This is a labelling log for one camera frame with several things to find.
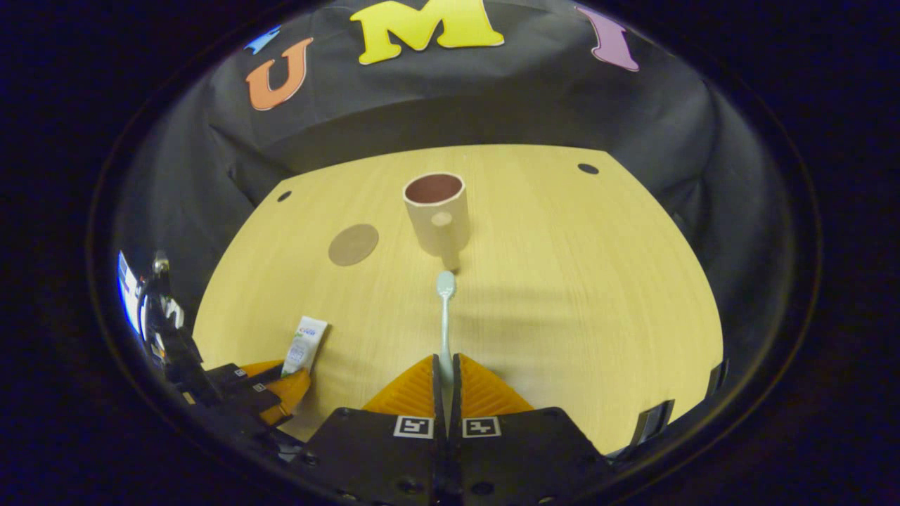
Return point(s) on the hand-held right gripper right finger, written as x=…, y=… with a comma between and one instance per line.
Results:
x=520, y=464

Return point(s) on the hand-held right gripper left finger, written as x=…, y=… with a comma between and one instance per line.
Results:
x=380, y=464

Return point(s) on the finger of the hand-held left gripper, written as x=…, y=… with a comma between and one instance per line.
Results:
x=256, y=400
x=232, y=374

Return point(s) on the white toothpaste tube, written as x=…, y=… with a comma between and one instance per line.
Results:
x=306, y=344

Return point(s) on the pale green toothbrush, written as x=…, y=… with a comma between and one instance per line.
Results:
x=444, y=316

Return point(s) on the round grey-brown coaster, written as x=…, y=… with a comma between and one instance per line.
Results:
x=353, y=244

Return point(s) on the beige cup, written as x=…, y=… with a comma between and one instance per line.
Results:
x=439, y=228

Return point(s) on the blue and white panel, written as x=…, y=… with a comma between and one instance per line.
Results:
x=129, y=292

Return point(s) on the black table clamp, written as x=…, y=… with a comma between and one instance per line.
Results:
x=654, y=422
x=717, y=377

